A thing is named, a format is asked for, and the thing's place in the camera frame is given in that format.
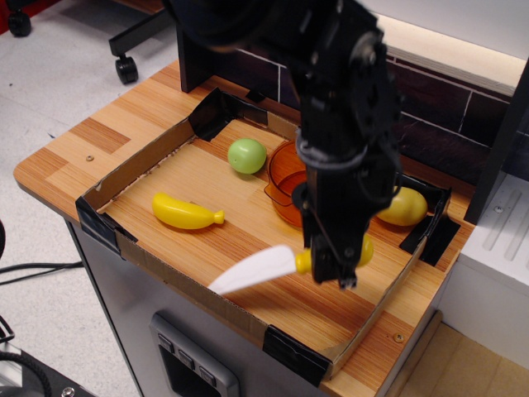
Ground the grey oven control panel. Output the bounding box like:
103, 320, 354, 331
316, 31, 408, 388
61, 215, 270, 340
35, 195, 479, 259
150, 313, 241, 397

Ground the green toy apple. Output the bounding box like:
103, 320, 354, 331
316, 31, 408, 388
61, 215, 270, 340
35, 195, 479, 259
227, 138, 267, 175

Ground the black caster wheel far left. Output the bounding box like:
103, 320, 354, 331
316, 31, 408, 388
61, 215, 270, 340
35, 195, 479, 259
7, 10, 31, 37

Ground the yellow toy potato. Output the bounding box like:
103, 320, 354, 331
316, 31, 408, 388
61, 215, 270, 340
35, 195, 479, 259
376, 187, 428, 227

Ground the black chair caster wheel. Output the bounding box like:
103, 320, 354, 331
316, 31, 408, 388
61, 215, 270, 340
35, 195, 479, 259
115, 56, 139, 84

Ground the yellow toy banana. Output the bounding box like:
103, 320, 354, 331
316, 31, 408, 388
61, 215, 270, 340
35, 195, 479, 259
151, 193, 225, 230

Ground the yellow handled white toy knife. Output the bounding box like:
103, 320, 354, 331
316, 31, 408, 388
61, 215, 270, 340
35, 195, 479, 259
206, 235, 375, 297

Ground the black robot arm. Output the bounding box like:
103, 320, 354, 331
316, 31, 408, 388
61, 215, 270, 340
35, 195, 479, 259
167, 1, 402, 289

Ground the orange transparent plastic pot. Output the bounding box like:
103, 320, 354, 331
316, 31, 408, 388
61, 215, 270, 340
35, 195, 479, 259
264, 141, 307, 228

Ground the black vertical shelf post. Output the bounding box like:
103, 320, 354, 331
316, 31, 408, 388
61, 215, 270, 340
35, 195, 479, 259
465, 62, 528, 225

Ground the cardboard fence with black tape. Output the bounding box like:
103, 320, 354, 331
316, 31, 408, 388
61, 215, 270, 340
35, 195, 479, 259
76, 90, 465, 396

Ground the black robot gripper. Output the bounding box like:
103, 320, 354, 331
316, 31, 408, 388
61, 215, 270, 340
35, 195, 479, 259
293, 136, 402, 289

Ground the black floor cable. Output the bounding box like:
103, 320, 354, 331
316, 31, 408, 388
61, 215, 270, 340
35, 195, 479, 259
0, 260, 83, 286

